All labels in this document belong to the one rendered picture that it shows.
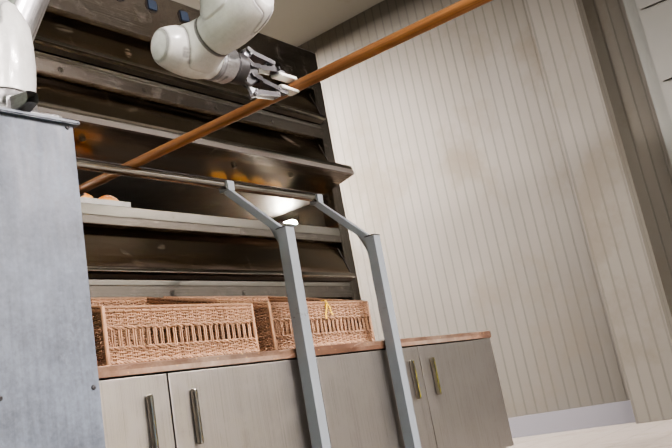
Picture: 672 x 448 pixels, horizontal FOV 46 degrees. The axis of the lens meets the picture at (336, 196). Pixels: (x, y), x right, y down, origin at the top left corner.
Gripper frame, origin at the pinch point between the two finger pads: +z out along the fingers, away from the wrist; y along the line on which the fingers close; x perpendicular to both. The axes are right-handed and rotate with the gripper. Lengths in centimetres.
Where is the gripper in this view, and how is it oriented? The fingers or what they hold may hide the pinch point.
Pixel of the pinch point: (285, 83)
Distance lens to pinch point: 205.7
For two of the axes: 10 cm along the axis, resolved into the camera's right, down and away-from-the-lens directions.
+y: 1.7, 9.5, -2.5
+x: 7.8, -2.9, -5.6
